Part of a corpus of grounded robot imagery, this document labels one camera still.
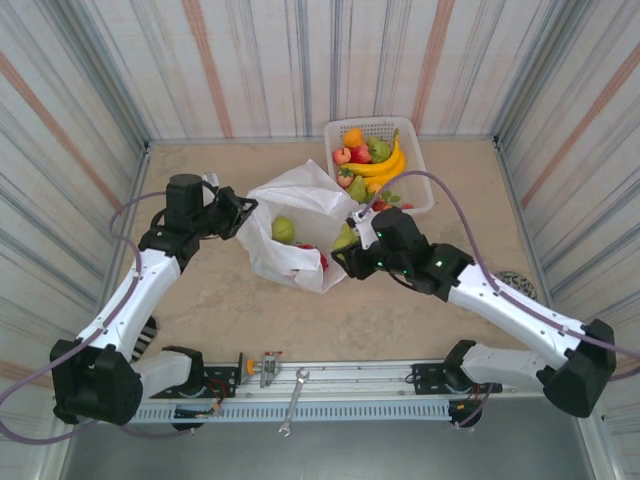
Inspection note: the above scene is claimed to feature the white plastic bag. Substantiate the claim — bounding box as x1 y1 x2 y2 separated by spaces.
234 158 364 295

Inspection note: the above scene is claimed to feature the yellow fake banana bunch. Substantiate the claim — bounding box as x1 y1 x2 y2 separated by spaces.
339 128 407 190

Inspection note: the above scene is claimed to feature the white perforated plastic basket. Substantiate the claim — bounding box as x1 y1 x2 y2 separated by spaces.
323 117 435 216

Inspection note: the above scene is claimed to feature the silver metal clamp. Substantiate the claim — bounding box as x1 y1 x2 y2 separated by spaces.
258 351 282 389

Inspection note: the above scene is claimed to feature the dark patterned plate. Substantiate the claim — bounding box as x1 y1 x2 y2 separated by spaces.
494 270 539 301

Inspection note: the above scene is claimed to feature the black white striped sock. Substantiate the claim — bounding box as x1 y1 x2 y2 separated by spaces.
130 317 159 360

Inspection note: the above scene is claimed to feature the silver metal wrench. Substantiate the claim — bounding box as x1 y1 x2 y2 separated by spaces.
278 368 311 438

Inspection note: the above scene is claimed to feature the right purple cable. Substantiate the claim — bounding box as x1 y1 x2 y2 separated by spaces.
367 169 640 381

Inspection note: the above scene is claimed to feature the aluminium mounting rail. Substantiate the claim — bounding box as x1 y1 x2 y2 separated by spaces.
119 355 549 401

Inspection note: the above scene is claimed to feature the grey slotted cable tray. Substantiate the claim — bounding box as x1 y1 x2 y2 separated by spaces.
97 398 454 425

